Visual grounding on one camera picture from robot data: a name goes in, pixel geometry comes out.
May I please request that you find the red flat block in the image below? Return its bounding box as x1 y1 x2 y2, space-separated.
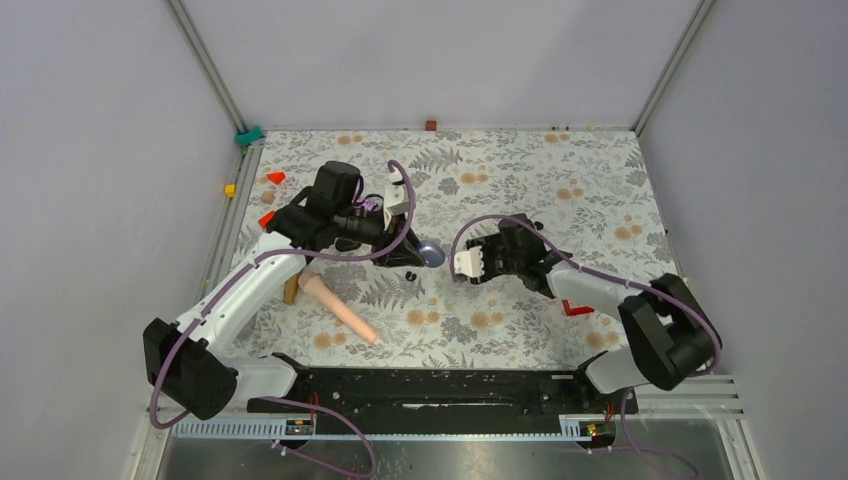
258 211 276 230

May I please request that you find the red toy block box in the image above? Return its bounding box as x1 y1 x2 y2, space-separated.
562 300 595 317

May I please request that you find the gold microphone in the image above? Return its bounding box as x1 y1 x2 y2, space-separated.
282 273 300 305

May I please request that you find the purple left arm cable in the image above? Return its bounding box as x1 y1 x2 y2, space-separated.
148 158 417 480

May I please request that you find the teal block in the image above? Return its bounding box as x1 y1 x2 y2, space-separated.
234 126 264 147

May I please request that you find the purple glitter microphone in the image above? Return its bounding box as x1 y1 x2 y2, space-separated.
357 197 381 213

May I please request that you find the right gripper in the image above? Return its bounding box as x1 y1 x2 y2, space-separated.
468 232 525 285

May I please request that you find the floral table mat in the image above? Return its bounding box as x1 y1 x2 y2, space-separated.
229 130 676 369

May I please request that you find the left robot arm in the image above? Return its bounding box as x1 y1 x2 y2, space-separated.
143 160 435 430

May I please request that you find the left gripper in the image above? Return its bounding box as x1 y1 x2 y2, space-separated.
335 205 426 266

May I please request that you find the pink microphone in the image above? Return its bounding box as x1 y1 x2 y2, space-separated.
298 269 378 344

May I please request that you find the red triangle block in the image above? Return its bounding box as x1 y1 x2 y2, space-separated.
266 171 286 185

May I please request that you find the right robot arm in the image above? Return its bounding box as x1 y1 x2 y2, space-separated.
449 214 722 412

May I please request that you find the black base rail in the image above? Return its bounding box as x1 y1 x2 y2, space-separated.
286 367 638 435

